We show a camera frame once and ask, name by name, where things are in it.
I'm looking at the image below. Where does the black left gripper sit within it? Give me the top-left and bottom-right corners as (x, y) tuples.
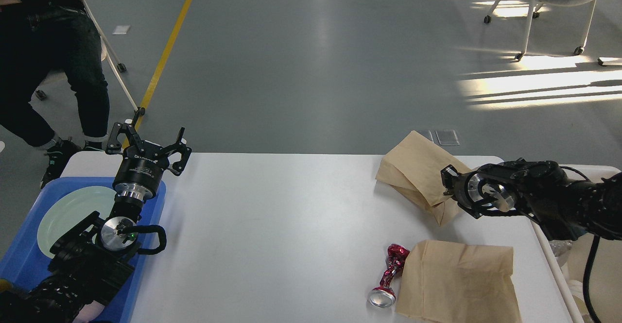
(105, 110), (193, 201)

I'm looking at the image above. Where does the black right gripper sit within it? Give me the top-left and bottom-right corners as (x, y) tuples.
(440, 165), (486, 217)

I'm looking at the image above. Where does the brown paper bag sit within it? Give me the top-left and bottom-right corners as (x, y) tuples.
(395, 240), (522, 323)
(375, 131), (471, 226)

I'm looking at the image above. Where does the light green plate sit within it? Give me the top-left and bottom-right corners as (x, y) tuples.
(37, 186), (116, 259)

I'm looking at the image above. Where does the crushed red can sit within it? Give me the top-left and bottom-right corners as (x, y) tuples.
(367, 243), (410, 309)

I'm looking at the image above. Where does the pink mug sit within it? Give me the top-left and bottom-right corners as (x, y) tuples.
(72, 301), (105, 323)

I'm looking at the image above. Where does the aluminium foil tray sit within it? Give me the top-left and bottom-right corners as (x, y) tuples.
(548, 240), (573, 267)

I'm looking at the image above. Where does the white paper cup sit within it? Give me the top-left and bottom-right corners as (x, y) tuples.
(567, 280), (588, 315)

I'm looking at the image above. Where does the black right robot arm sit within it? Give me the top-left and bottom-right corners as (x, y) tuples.
(441, 158), (622, 323)

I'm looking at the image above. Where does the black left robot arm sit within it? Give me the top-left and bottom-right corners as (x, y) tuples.
(1, 115), (192, 323)

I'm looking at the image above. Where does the metal floor socket plate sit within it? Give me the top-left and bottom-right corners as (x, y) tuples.
(417, 130), (460, 146)

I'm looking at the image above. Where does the seated person in black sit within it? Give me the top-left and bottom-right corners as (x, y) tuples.
(0, 0), (110, 187)

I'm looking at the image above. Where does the blue plastic tray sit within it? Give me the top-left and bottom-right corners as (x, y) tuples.
(0, 177), (147, 323)

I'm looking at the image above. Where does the white plastic bin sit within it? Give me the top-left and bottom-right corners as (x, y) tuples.
(533, 164), (622, 323)

